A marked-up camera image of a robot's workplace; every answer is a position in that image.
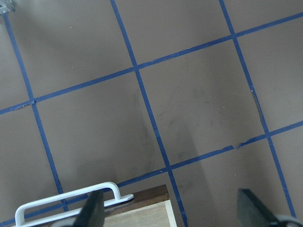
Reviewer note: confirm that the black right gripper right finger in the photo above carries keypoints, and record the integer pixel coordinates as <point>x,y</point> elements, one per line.
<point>252,212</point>

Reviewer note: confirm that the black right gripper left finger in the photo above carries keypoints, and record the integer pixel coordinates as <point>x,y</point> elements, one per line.
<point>92,213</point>

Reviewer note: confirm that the aluminium frame post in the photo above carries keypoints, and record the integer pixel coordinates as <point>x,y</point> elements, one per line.
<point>7,6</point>

